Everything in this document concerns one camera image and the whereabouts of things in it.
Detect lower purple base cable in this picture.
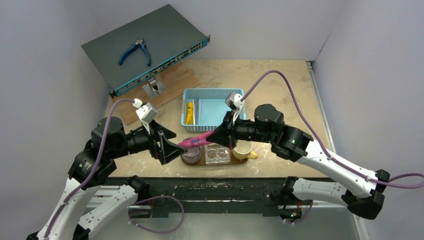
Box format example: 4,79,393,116
127,194,185,235

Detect yellow toothpaste tube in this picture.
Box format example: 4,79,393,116
185,101,195,125

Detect dark wooden oval tray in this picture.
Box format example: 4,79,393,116
180,147,249,167

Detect metal stand bracket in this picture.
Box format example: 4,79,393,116
142,73,167,98

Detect yellow mug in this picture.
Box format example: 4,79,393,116
232,140,259,160

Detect grey network switch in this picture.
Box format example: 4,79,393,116
81,4,210,99

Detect clear glass toothbrush holder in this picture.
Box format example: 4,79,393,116
204,143,231,166

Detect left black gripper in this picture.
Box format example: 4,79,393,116
110,117,187,162

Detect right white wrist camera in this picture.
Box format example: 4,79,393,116
224,92,244,124

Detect purple translucent cup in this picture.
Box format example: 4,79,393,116
181,146,202,164

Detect blue handled pliers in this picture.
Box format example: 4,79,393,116
118,38,152,67

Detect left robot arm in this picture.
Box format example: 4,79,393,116
28,116,187,240

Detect wooden base board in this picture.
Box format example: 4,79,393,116
111,62,200,109

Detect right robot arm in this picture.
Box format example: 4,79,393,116
206,104,390,220

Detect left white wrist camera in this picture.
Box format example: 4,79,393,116
133,99,159,134

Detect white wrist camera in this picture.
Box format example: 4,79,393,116
133,99,159,134
224,92,244,124

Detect light blue plastic basket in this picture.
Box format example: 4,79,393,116
180,88,244,133

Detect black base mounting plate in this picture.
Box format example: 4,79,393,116
99,177,344,220

